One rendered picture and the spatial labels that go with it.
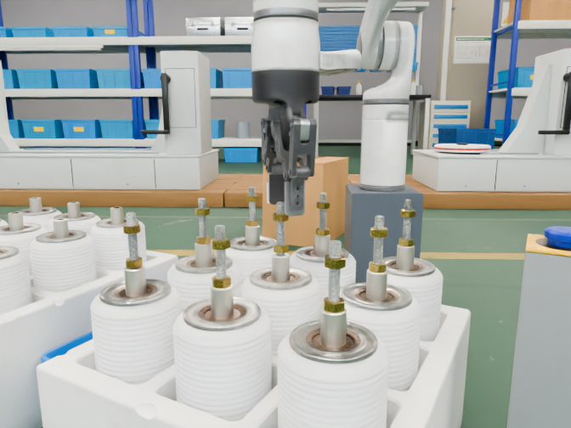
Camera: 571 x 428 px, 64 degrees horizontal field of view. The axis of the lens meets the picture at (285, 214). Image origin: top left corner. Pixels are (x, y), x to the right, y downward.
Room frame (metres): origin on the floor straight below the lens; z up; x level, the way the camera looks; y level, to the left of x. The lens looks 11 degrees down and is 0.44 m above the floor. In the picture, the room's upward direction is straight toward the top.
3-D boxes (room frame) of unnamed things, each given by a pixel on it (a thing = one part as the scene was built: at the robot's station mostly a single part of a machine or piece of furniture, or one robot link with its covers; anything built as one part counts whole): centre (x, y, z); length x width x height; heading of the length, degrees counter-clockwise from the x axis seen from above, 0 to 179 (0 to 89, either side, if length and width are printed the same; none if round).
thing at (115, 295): (0.48, 0.17, 0.25); 0.08 x 0.08 x 0.01
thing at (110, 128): (5.40, 1.85, 0.36); 0.50 x 0.38 x 0.21; 177
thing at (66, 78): (5.37, 2.28, 0.89); 0.50 x 0.38 x 0.21; 178
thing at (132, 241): (0.48, 0.17, 0.30); 0.01 x 0.01 x 0.08
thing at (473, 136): (4.90, -1.89, 0.18); 0.50 x 0.41 x 0.37; 2
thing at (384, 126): (0.96, -0.20, 0.39); 0.09 x 0.09 x 0.17; 88
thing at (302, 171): (0.48, -0.01, 0.37); 0.03 x 0.01 x 0.05; 17
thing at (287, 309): (0.53, 0.01, 0.16); 0.10 x 0.10 x 0.18
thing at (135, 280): (0.48, 0.17, 0.26); 0.02 x 0.02 x 0.03
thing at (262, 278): (0.53, 0.01, 0.25); 0.08 x 0.08 x 0.01
